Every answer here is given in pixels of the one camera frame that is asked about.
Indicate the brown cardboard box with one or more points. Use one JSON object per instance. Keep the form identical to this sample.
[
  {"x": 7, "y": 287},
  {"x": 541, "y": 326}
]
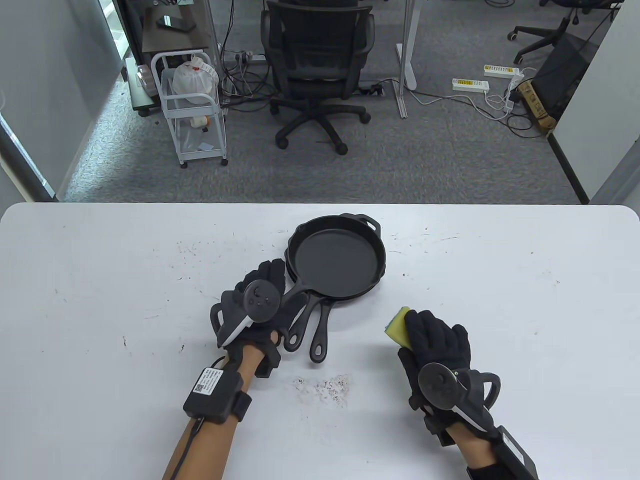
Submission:
[{"x": 537, "y": 105}]

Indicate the black mesh office chair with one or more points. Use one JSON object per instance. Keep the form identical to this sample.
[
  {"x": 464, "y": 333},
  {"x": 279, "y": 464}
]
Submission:
[{"x": 315, "y": 45}]

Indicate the black left forearm pack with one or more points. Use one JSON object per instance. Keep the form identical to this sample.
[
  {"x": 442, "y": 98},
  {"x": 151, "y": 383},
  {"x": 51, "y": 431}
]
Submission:
[{"x": 215, "y": 395}]

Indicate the grey right hand controller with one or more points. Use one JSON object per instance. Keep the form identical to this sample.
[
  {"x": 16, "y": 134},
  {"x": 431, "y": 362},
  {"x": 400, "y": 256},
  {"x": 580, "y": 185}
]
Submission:
[{"x": 437, "y": 382}]

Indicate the person's right forearm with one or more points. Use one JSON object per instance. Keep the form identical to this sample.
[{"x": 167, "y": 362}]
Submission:
[{"x": 472, "y": 445}]

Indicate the white rolling cart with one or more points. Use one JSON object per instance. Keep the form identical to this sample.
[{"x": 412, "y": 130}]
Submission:
[{"x": 202, "y": 154}]

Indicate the white power strip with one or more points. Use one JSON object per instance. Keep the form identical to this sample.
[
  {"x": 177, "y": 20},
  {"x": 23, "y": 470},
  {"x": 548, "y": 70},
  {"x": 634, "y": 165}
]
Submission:
[
  {"x": 470, "y": 85},
  {"x": 502, "y": 71}
]

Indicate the white plastic bag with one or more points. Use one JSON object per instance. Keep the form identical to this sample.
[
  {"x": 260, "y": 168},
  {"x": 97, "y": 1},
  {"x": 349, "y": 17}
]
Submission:
[{"x": 192, "y": 80}]

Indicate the black phone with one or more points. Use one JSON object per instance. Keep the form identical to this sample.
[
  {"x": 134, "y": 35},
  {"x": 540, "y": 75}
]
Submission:
[{"x": 175, "y": 23}]

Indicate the black right forearm pack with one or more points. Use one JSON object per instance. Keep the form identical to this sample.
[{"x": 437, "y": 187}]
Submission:
[{"x": 515, "y": 455}]

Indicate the person's left forearm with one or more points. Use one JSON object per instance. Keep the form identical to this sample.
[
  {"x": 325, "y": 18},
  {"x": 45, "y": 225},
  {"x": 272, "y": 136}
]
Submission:
[{"x": 210, "y": 440}]

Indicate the white power adapter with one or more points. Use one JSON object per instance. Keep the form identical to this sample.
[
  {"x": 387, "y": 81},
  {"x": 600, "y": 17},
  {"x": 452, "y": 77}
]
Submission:
[{"x": 510, "y": 102}]

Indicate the person's right hand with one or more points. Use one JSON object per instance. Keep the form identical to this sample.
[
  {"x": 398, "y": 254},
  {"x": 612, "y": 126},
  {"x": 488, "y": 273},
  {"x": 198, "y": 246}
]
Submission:
[{"x": 440, "y": 335}]

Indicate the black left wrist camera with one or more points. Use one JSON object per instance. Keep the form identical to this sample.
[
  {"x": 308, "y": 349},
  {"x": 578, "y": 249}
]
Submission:
[{"x": 269, "y": 360}]

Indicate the grey left hand controller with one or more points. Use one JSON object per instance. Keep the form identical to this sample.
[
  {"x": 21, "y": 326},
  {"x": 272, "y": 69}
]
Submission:
[{"x": 260, "y": 297}]

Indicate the white desk leg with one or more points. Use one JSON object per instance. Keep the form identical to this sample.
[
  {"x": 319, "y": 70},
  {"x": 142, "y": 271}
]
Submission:
[{"x": 407, "y": 60}]

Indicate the black office chair base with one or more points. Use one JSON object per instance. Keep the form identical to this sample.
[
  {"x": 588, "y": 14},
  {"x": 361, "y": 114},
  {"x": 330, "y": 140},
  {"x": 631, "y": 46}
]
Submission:
[{"x": 540, "y": 35}]

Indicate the grey power strip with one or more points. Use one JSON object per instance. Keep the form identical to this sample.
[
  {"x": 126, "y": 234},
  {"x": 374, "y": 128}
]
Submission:
[{"x": 255, "y": 57}]

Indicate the dark crumbs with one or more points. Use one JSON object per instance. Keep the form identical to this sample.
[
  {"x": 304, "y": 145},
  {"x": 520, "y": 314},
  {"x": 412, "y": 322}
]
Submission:
[{"x": 332, "y": 389}]

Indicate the person's left hand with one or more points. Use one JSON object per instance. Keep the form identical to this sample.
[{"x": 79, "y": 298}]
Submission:
[{"x": 267, "y": 272}]

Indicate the yellow green sponge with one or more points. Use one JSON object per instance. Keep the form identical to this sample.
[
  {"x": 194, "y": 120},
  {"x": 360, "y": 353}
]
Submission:
[{"x": 397, "y": 327}]

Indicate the grey hand controller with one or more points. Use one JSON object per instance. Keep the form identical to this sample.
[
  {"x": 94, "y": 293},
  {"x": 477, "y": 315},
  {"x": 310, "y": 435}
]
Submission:
[
  {"x": 437, "y": 382},
  {"x": 260, "y": 297}
]

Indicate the black low shelf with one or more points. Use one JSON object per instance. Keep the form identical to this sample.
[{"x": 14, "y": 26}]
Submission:
[{"x": 142, "y": 102}]

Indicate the dark brown side desk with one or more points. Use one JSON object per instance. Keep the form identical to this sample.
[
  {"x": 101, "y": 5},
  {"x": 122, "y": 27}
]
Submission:
[{"x": 175, "y": 42}]

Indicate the small white orange bottle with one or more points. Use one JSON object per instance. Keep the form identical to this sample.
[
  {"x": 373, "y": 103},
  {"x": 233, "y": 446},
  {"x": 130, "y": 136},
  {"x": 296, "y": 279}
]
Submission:
[{"x": 199, "y": 121}]

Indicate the black panel board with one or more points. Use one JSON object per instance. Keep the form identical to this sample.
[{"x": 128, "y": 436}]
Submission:
[{"x": 565, "y": 75}]

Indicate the black cast iron frying pan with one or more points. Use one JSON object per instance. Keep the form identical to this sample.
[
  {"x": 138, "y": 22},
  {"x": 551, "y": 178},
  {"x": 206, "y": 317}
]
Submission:
[
  {"x": 320, "y": 335},
  {"x": 300, "y": 325},
  {"x": 335, "y": 262}
]

